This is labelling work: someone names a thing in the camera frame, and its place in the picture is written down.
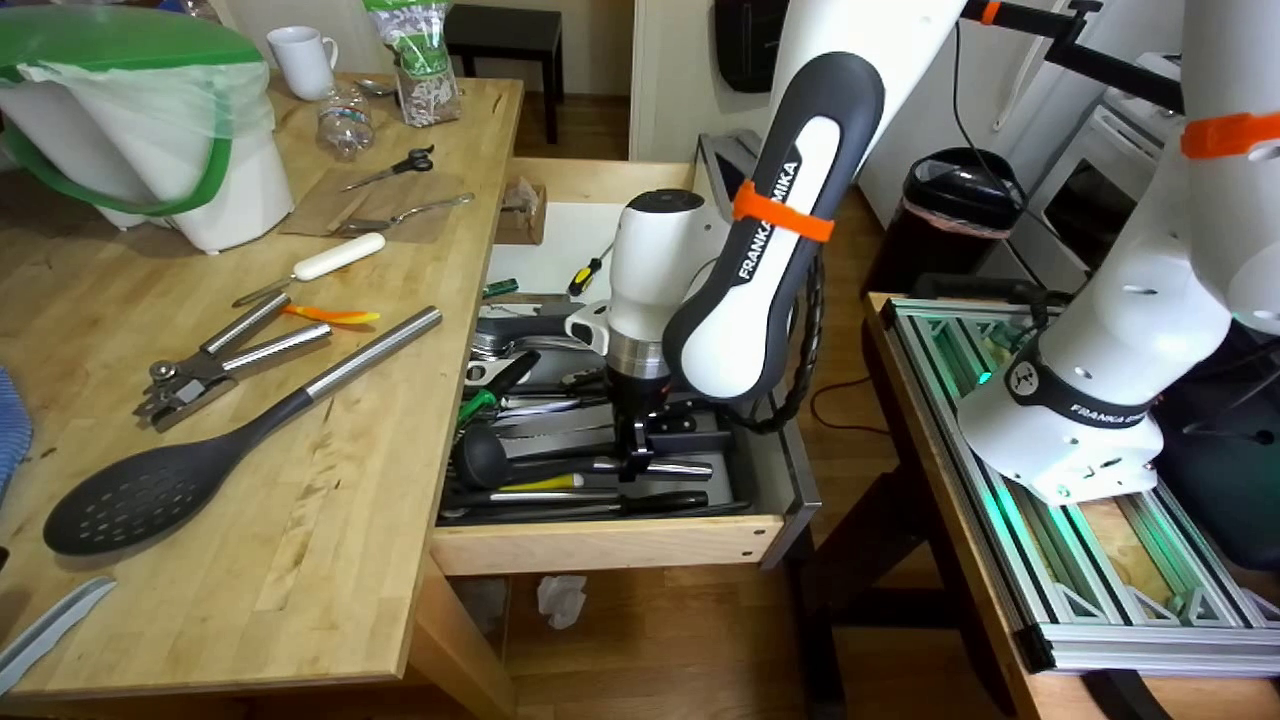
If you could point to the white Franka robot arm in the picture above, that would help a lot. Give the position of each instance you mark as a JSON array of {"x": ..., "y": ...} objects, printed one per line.
[{"x": 786, "y": 203}]

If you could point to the aluminium frame base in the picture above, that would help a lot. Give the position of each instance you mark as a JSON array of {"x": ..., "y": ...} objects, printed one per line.
[{"x": 1066, "y": 562}]

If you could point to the white mug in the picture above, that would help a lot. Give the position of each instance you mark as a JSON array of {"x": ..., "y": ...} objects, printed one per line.
[{"x": 300, "y": 61}]

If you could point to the clear plastic bag, green contents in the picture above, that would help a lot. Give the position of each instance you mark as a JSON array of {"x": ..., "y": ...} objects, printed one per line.
[{"x": 421, "y": 64}]

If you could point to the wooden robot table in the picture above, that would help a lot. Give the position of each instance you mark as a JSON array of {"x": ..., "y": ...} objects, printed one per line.
[{"x": 932, "y": 482}]

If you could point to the orange peeler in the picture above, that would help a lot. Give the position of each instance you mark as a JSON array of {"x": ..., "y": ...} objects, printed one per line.
[{"x": 334, "y": 316}]

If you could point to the flat metal blade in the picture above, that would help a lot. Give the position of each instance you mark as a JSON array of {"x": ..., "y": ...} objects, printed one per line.
[{"x": 53, "y": 627}]

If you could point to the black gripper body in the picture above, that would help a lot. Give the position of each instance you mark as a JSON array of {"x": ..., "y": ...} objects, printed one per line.
[{"x": 649, "y": 405}]

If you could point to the blue cloth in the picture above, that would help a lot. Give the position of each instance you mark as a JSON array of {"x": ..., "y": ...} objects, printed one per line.
[{"x": 10, "y": 433}]

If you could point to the white bag with green trim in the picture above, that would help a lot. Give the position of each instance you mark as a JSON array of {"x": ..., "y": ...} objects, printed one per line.
[{"x": 145, "y": 122}]

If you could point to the small wooden block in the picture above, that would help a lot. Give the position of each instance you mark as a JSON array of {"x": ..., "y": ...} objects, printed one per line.
[{"x": 522, "y": 212}]

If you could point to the black stool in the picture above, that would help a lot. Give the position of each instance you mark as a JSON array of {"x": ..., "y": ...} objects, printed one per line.
[{"x": 503, "y": 32}]

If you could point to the grey device on platform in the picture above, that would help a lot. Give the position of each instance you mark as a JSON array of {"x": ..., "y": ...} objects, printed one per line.
[{"x": 722, "y": 152}]

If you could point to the small glass jar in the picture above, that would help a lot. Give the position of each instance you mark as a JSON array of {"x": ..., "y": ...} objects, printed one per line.
[{"x": 347, "y": 131}]

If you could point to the yellow and black screwdriver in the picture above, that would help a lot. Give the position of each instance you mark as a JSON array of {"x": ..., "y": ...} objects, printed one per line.
[{"x": 585, "y": 278}]

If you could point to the white crumpled plastic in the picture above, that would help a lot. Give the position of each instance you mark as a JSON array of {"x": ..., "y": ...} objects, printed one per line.
[{"x": 560, "y": 600}]

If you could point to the black round appliance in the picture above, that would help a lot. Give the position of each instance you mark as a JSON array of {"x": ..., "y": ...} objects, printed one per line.
[{"x": 962, "y": 203}]

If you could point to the black hanging bag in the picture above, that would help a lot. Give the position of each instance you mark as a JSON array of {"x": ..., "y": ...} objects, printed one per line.
[{"x": 745, "y": 42}]

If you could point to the grey cutlery tray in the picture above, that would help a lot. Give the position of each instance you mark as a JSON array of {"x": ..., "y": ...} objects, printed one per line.
[{"x": 725, "y": 486}]

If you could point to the metal can opener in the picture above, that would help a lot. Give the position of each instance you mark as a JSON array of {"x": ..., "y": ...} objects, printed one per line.
[{"x": 212, "y": 360}]

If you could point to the wooden drawer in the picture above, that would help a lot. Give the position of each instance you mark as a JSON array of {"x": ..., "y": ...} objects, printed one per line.
[{"x": 600, "y": 544}]

